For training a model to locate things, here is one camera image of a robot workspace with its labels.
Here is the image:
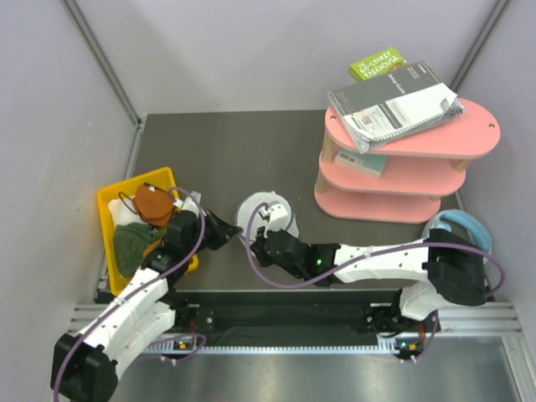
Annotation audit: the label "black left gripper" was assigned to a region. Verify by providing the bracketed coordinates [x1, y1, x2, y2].
[184, 209, 241, 258]

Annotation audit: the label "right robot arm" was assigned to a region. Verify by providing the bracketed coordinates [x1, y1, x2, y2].
[248, 229, 487, 332]

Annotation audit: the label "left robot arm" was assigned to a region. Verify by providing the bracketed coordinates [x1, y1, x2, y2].
[50, 210, 242, 401]

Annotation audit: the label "orange bra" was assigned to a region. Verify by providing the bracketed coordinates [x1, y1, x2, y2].
[133, 183, 175, 228]

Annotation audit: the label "mustard yellow garment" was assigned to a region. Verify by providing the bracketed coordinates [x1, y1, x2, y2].
[142, 240, 162, 258]

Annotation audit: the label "yellow plastic bin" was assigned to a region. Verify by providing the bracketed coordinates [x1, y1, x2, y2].
[96, 167, 176, 296]

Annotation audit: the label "green garment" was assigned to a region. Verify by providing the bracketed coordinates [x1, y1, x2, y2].
[113, 223, 163, 276]

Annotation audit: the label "white garment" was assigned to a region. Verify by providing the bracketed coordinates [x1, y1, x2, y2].
[107, 198, 145, 228]

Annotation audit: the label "teal paperback book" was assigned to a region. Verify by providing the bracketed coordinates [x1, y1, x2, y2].
[334, 148, 388, 178]

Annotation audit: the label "grey spiral-bound manual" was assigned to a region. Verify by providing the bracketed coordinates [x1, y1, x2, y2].
[327, 60, 465, 153]

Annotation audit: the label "pink three-tier shelf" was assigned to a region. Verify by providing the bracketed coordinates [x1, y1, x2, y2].
[314, 100, 501, 224]

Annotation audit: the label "light blue headphones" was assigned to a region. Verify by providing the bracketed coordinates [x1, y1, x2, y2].
[422, 209, 492, 255]

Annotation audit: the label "green treehouse book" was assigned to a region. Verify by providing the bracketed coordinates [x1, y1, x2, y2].
[348, 47, 408, 81]

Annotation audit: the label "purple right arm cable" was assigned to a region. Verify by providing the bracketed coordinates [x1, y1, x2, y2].
[245, 202, 507, 297]

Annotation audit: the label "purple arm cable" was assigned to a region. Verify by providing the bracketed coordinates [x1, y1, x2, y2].
[245, 202, 507, 297]
[52, 186, 207, 402]

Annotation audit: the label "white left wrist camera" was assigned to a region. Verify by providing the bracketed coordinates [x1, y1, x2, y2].
[173, 191, 202, 217]

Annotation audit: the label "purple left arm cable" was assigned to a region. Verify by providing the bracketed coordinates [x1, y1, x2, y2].
[52, 186, 207, 402]

